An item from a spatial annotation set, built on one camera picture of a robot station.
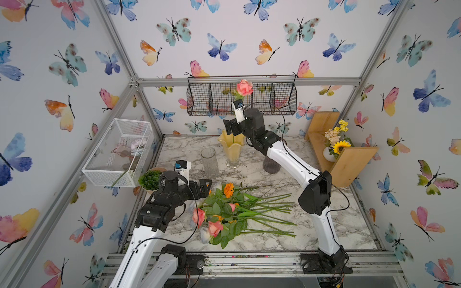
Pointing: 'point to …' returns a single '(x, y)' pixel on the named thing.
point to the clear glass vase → (208, 155)
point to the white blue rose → (204, 234)
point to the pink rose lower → (215, 227)
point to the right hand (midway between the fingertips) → (234, 114)
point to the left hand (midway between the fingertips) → (204, 180)
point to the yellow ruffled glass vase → (233, 145)
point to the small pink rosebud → (232, 206)
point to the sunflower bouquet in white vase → (337, 141)
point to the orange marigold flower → (229, 189)
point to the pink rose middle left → (198, 216)
